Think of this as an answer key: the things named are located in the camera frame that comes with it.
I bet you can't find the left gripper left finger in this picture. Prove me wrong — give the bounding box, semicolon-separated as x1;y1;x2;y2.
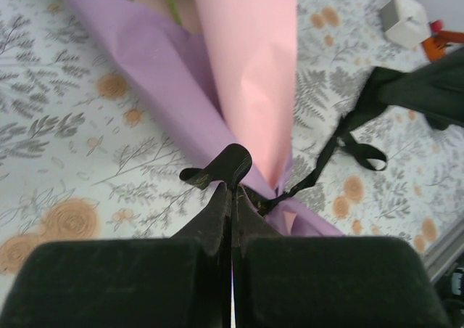
0;181;233;328

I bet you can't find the floral patterned tablecloth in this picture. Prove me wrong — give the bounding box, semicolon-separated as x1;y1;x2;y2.
0;0;464;282

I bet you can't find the aluminium extrusion frame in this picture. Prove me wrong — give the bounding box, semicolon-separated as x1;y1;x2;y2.
422;217;464;284

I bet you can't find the small white clock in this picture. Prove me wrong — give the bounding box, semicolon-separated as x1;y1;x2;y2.
379;0;429;49

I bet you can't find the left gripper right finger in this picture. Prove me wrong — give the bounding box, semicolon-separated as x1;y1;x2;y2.
232;184;454;328

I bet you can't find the black ribbon with gold lettering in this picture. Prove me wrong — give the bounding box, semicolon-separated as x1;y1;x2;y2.
179;88;388;213

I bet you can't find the pink and purple wrapping paper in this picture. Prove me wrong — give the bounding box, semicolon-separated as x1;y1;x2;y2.
59;0;345;238

